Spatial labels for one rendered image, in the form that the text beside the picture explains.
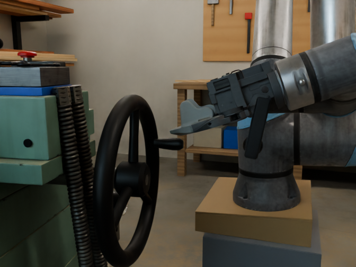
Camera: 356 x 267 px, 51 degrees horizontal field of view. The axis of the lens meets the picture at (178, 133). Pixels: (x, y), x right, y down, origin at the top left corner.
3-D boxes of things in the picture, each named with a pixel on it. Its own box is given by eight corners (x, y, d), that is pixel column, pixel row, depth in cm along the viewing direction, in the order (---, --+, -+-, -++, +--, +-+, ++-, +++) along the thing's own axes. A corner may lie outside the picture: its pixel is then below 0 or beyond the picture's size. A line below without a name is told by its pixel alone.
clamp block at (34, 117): (47, 161, 51) (43, 97, 50) (-37, 157, 54) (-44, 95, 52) (91, 141, 66) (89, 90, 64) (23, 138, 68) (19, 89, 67)
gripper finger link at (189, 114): (161, 108, 69) (208, 92, 67) (172, 138, 70) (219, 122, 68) (158, 110, 66) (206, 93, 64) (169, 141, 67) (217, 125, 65)
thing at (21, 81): (42, 96, 51) (39, 55, 50) (-27, 95, 53) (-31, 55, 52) (83, 90, 64) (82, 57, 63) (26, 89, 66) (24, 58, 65)
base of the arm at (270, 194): (233, 187, 118) (232, 157, 116) (294, 186, 115) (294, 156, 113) (232, 211, 100) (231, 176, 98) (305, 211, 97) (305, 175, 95)
